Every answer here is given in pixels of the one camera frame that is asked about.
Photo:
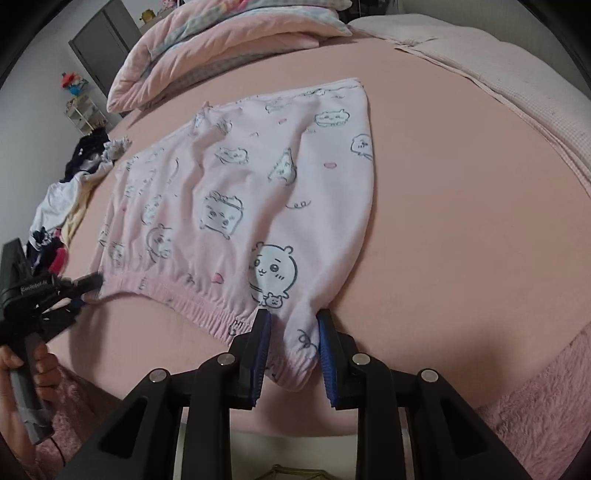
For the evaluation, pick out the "pink folded quilt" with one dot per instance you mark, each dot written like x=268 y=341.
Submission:
x=184 y=50

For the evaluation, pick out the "colourful toy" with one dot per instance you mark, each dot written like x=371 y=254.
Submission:
x=73 y=83

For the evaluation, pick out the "red cloth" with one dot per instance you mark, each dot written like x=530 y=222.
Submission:
x=59 y=261

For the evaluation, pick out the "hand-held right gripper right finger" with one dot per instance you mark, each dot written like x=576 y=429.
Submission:
x=325 y=355

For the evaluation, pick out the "white waffle blanket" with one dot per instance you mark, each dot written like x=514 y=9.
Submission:
x=508 y=78

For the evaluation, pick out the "grey wardrobe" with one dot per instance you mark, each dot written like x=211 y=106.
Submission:
x=104 y=50

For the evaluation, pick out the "dark printed garment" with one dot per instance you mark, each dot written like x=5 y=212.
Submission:
x=39 y=244

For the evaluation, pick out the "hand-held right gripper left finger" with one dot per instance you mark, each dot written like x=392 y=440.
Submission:
x=262 y=350

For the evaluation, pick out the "white shelf rack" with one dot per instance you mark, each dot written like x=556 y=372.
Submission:
x=85 y=115

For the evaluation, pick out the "pink fuzzy blanket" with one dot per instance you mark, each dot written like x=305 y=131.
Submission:
x=545 y=415

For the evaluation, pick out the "grey white crumpled cloth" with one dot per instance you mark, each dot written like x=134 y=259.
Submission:
x=115 y=147

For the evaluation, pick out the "person's left hand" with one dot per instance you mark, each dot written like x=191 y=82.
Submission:
x=48 y=374

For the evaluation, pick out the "pink cartoon print pants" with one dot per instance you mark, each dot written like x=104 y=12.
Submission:
x=240 y=184

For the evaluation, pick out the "pink bed sheet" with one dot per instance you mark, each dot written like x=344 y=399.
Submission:
x=452 y=221

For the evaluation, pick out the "yellow plush toy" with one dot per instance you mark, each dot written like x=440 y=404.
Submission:
x=148 y=16

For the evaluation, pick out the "pale yellow cloth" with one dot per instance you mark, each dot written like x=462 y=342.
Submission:
x=76 y=221

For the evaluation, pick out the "dark navy garment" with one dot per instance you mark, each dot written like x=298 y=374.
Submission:
x=85 y=154

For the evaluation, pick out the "white garment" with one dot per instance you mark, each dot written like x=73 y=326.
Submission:
x=60 y=198

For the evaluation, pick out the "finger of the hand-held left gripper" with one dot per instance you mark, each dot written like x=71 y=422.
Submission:
x=83 y=284
x=60 y=318

